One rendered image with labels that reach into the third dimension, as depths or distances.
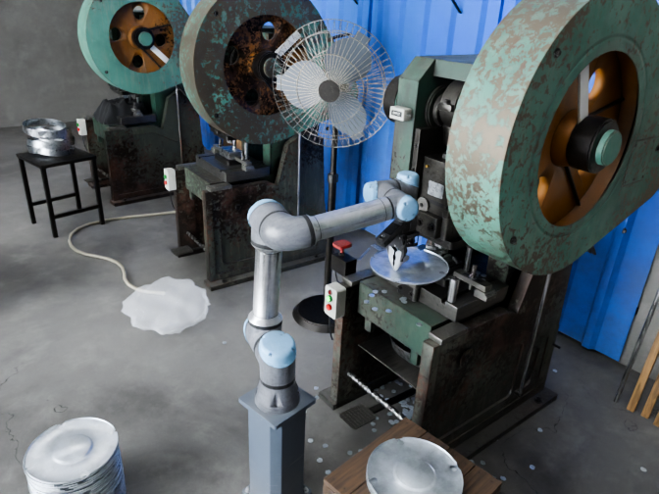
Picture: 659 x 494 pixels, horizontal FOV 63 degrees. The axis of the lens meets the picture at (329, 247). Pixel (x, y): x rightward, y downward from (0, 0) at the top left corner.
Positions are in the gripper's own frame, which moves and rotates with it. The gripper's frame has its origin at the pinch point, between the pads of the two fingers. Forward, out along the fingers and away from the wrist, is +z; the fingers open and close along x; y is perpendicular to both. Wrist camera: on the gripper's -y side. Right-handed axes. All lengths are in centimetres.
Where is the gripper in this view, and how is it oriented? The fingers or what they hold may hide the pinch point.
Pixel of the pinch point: (393, 268)
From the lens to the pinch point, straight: 195.4
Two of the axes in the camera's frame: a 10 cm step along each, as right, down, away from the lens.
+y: 7.9, -2.2, 5.7
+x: -6.1, -3.6, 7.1
